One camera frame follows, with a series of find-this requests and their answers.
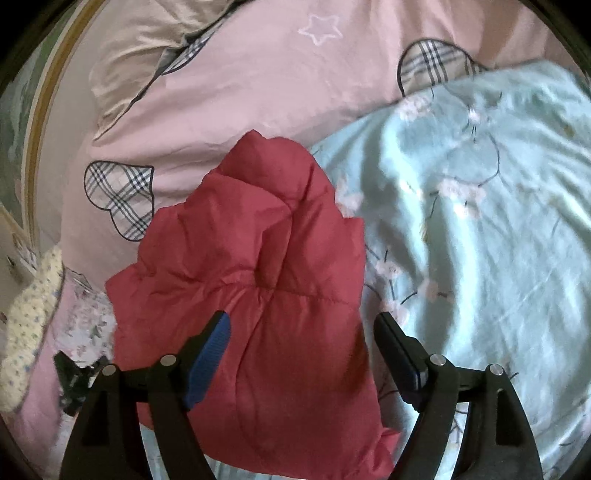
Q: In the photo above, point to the pink bed sheet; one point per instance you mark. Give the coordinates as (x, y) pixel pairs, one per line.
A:
(41, 415)

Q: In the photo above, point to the wooden frame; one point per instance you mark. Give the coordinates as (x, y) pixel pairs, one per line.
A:
(34, 152)

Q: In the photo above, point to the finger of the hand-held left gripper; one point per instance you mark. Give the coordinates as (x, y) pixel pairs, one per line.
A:
(76, 383)

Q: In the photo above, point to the red quilted jacket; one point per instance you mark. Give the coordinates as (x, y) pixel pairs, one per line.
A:
(277, 277)

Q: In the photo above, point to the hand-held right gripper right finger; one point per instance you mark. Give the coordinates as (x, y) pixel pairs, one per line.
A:
(408, 374)

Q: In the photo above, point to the light blue floral blanket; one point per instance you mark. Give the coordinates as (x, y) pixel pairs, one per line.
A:
(485, 230)

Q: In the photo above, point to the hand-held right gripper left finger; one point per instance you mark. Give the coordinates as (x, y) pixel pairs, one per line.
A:
(207, 364)

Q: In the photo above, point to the white floral cloth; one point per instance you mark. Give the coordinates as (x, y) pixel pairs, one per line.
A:
(87, 323)

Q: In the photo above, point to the pink duvet with plaid hearts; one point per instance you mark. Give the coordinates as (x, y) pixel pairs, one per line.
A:
(231, 92)

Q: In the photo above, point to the yellow floral pillow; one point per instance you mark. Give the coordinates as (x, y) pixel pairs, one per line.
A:
(27, 323)

